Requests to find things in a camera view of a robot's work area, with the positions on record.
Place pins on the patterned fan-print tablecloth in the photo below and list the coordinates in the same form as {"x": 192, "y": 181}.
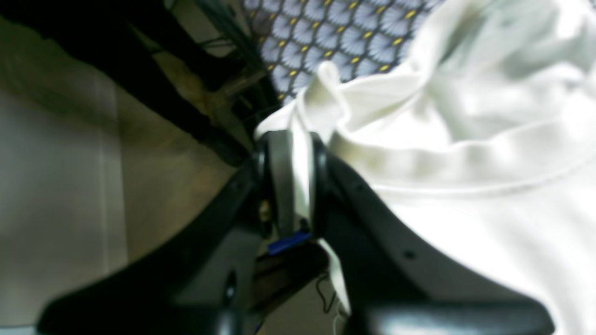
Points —
{"x": 361, "y": 37}

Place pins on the white T-shirt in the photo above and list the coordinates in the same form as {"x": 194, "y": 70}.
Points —
{"x": 482, "y": 140}

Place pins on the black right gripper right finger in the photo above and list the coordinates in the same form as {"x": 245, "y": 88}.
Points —
{"x": 398, "y": 284}

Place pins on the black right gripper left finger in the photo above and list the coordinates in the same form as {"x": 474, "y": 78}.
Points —
{"x": 198, "y": 282}

